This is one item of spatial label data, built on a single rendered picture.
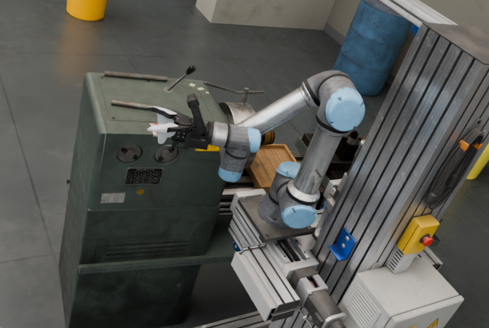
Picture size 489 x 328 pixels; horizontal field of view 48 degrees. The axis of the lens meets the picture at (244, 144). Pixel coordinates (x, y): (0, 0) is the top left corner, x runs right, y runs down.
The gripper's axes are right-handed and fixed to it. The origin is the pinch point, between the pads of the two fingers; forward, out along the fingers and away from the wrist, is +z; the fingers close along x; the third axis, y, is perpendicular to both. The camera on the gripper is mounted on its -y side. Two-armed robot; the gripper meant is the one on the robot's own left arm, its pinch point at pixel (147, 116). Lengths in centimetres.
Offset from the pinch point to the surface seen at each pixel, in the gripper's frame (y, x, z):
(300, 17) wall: 68, 551, -211
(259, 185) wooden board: 59, 72, -64
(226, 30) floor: 92, 492, -108
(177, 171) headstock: 45, 49, -20
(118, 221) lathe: 73, 48, 0
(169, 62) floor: 107, 379, -39
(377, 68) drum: 71, 387, -260
